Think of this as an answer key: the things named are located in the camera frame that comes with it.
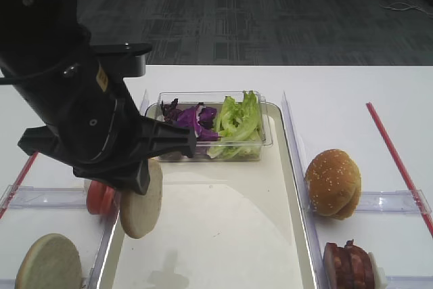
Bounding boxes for bun slice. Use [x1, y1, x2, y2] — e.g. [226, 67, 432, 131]
[120, 158, 163, 239]
[14, 234, 82, 289]

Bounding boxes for left red rail strip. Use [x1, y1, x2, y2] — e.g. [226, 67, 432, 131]
[0, 152, 38, 219]

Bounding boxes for inner tomato slice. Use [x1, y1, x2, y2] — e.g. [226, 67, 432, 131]
[99, 187, 115, 215]

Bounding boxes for rear sesame bun top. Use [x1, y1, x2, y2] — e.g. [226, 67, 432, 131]
[332, 187, 361, 220]

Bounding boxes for clear tomato feeder channel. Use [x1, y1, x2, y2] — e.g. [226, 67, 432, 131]
[1, 185, 87, 209]

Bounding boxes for sesame bun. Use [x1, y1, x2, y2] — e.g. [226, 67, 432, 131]
[332, 187, 361, 220]
[304, 149, 361, 218]

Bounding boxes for clear plastic salad box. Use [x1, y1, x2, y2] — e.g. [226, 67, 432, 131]
[150, 90, 273, 161]

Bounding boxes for purple cabbage leaves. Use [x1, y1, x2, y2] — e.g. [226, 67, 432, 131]
[160, 98, 220, 141]

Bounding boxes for clear patty feeder channel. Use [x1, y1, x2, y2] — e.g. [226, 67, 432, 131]
[386, 275, 433, 289]

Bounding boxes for white cable on floor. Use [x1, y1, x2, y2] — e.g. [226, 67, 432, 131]
[378, 0, 433, 18]

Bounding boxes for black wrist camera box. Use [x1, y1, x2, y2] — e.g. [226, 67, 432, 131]
[91, 43, 152, 80]

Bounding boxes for green lettuce leaves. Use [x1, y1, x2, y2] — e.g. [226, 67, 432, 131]
[207, 91, 262, 160]

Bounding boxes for stack of meat patties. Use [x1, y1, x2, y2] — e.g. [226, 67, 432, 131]
[323, 240, 376, 289]

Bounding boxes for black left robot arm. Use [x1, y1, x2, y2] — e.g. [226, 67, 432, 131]
[1, 0, 196, 195]

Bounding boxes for tomato slice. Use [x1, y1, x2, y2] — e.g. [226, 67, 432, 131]
[99, 187, 115, 215]
[86, 181, 106, 215]

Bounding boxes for clear bun top channel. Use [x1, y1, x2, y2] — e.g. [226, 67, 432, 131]
[304, 180, 433, 216]

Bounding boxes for front sesame bun top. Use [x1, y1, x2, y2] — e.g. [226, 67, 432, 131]
[304, 149, 361, 218]

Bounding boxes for red rail strip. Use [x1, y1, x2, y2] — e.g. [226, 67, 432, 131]
[0, 152, 38, 219]
[365, 102, 432, 235]

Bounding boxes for outer tomato slice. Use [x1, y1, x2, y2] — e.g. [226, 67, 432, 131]
[86, 181, 106, 215]

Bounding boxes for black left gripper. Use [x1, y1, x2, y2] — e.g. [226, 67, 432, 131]
[17, 62, 197, 196]

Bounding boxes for silver metal tray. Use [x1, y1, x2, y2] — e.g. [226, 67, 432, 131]
[99, 104, 316, 288]

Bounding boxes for right red rail strip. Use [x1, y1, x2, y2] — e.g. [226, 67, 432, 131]
[365, 102, 432, 235]

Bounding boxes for right clear tray guide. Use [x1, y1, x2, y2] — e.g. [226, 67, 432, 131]
[281, 91, 329, 288]

